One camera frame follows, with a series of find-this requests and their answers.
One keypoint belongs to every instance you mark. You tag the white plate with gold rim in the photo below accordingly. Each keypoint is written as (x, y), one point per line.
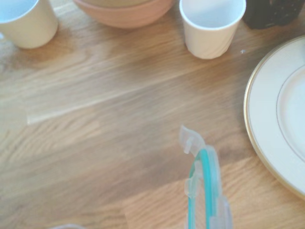
(267, 100)

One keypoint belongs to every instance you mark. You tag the white mug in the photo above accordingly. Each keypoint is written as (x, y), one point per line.
(31, 28)

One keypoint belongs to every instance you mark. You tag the pink bowl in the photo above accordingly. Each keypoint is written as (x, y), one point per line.
(124, 19)

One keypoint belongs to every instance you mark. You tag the white ribbed cup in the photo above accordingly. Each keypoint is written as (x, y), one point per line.
(209, 38)

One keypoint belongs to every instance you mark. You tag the small black appliance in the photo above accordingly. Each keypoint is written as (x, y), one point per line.
(271, 14)

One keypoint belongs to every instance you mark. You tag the clear lid with teal seal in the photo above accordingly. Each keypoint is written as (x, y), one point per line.
(205, 167)

